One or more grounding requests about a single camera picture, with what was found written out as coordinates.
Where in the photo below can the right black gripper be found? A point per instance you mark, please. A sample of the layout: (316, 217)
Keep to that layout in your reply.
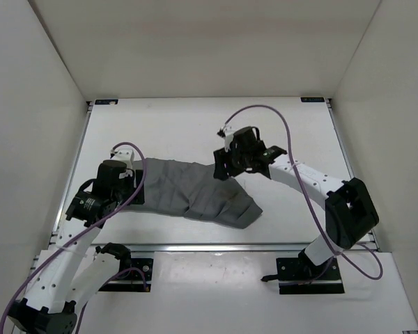
(223, 164)

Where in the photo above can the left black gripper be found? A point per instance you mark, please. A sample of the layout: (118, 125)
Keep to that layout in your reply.
(130, 193)

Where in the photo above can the grey pleated skirt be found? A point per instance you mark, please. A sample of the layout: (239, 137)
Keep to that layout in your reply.
(189, 190)

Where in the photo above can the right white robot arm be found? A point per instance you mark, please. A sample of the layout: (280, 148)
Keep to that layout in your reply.
(349, 210)

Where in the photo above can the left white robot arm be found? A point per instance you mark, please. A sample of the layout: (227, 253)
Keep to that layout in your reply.
(56, 292)

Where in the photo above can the left blue table label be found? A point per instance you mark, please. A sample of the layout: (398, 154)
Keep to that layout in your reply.
(106, 102)

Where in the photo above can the blue table label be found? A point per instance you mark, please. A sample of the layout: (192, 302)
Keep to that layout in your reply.
(312, 99)
(106, 102)

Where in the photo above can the right blue table label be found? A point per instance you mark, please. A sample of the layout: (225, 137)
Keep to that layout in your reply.
(312, 99)

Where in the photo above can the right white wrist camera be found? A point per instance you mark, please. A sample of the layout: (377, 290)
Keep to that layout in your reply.
(226, 133)

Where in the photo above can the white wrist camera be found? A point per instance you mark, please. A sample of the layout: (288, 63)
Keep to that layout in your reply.
(226, 133)
(124, 155)

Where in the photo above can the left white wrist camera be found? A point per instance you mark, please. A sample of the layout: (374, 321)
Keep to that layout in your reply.
(124, 155)

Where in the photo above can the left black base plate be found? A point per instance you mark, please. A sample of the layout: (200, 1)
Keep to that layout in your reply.
(139, 279)

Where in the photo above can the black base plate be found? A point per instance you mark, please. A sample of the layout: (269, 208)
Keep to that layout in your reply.
(296, 278)
(139, 279)

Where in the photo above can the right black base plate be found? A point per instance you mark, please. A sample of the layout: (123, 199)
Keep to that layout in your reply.
(296, 278)

